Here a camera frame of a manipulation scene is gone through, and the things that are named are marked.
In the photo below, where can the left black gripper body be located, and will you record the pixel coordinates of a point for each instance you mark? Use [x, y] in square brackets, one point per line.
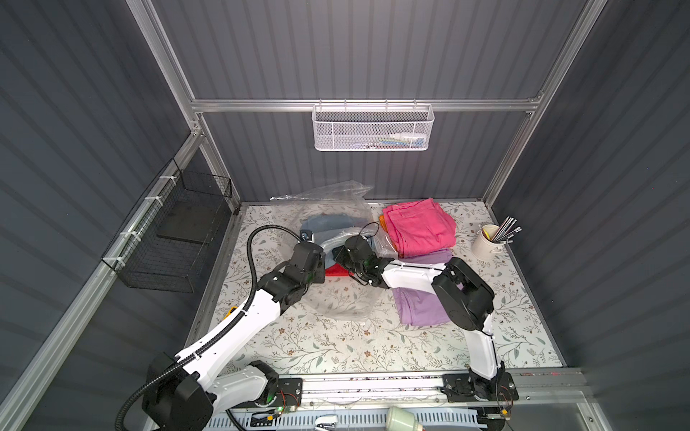
[316, 269]

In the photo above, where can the white pen cup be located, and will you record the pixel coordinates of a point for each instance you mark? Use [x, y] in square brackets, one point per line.
[483, 247]

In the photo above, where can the folded red cloth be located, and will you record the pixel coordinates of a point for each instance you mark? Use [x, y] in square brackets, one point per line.
[337, 271]

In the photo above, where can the bundle of pens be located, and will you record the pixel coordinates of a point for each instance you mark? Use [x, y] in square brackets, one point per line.
[506, 230]

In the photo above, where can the white wire mesh basket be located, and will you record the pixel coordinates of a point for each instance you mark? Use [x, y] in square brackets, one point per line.
[334, 123]

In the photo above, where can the pale green lamp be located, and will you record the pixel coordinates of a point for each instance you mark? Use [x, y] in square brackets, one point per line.
[398, 419]

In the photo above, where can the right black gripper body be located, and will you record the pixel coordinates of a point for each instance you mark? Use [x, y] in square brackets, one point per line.
[342, 256]

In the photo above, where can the yellow object on mat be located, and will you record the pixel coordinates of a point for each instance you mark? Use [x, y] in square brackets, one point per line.
[232, 309]

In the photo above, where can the orange trousers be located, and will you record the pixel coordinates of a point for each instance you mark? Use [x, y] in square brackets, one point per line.
[385, 229]

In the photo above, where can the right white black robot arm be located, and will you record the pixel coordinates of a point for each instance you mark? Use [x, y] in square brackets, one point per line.
[464, 296]

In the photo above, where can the clear plastic vacuum bag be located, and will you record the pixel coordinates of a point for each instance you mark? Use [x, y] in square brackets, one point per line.
[339, 298]

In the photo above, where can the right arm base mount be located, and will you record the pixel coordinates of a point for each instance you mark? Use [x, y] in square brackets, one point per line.
[469, 386]

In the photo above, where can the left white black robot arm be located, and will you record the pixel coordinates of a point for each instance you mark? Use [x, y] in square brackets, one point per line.
[185, 391]

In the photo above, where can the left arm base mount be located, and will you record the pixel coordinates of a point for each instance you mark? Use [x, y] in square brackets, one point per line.
[286, 393]

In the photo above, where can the black wire mesh basket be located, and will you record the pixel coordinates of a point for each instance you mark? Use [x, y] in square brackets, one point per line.
[172, 247]

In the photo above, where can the blue grey cloth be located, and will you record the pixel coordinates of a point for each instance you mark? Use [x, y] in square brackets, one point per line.
[328, 226]

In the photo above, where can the purple cloth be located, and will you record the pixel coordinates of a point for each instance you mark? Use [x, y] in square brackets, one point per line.
[417, 308]

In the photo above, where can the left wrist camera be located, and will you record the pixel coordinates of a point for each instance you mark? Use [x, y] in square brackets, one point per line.
[306, 235]

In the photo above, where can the items in white basket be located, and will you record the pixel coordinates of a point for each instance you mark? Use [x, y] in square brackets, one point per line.
[404, 140]

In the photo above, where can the floral table mat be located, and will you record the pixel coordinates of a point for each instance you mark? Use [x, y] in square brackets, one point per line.
[304, 341]

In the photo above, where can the pink cloth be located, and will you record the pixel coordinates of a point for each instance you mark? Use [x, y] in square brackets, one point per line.
[420, 227]

